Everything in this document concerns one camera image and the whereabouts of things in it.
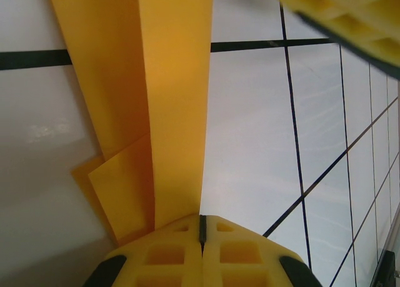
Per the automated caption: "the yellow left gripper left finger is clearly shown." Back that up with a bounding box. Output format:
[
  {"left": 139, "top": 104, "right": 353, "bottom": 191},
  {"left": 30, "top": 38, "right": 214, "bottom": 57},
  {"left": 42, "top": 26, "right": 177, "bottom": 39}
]
[{"left": 81, "top": 214, "right": 204, "bottom": 287}]

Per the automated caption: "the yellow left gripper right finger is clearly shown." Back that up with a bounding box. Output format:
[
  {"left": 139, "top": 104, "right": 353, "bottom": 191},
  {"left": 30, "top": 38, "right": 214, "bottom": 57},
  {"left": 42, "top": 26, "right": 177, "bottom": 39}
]
[{"left": 199, "top": 214, "right": 323, "bottom": 287}]

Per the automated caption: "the yellow paper sheet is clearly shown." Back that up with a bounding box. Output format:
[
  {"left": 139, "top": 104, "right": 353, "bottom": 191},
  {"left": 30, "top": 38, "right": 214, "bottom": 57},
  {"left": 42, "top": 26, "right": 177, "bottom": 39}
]
[{"left": 46, "top": 0, "right": 215, "bottom": 248}]

